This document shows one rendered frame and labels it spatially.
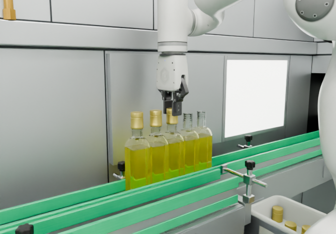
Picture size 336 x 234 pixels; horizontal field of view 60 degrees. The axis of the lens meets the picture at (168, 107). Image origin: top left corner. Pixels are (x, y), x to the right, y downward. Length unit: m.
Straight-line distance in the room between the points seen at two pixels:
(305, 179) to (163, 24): 0.90
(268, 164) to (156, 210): 0.57
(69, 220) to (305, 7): 0.61
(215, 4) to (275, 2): 0.78
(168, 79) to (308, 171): 0.80
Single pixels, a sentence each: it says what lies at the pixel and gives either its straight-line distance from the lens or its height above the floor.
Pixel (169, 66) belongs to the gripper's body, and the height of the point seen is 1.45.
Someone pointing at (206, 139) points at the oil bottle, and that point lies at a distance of 0.92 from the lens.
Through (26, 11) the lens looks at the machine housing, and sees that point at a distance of 0.85.
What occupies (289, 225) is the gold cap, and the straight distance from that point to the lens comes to 1.01.
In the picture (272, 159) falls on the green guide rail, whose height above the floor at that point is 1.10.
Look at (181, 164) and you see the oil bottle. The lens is 0.88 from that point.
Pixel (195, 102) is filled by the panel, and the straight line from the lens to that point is 1.06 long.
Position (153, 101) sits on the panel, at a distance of 0.95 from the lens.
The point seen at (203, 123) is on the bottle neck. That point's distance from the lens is 0.92.
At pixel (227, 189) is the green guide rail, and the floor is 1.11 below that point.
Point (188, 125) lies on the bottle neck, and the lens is 0.88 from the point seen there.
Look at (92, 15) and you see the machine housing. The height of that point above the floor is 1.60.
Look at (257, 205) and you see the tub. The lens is 1.03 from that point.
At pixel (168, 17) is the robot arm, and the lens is 0.81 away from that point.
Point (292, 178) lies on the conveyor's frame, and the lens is 1.29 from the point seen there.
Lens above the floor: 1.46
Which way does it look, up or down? 9 degrees down
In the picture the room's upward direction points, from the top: straight up
